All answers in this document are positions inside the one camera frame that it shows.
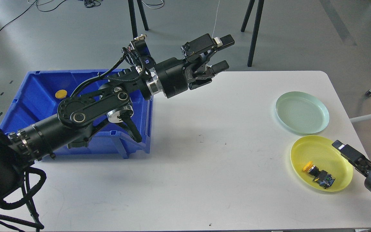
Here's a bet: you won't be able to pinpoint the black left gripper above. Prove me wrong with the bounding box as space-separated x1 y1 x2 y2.
155 34 235 98

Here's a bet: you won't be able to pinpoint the yellow push button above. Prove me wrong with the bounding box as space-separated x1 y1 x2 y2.
54 89 68 101
302 160 335 189

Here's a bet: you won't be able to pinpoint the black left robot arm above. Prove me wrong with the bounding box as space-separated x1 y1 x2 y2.
0 34 235 232

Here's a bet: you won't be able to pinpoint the yellow plate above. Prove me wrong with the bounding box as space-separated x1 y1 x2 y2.
290 135 353 192

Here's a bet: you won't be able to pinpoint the pale green plate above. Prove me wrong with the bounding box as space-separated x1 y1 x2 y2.
274 91 330 135

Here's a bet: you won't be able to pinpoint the black tripod legs right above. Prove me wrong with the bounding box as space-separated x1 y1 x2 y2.
240 0 265 67

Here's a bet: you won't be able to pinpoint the black tripod legs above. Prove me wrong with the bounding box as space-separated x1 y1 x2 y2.
128 0 149 39
240 0 265 67

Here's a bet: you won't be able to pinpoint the black tripod legs left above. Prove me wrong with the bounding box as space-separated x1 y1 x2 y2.
128 0 149 39

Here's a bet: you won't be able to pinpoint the blue plastic storage bin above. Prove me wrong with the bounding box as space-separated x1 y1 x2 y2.
0 69 153 159

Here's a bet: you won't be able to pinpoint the white cable with plug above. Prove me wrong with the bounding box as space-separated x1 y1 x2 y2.
211 0 221 36

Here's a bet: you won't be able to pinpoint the black floor cables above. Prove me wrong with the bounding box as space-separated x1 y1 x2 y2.
0 0 165 53

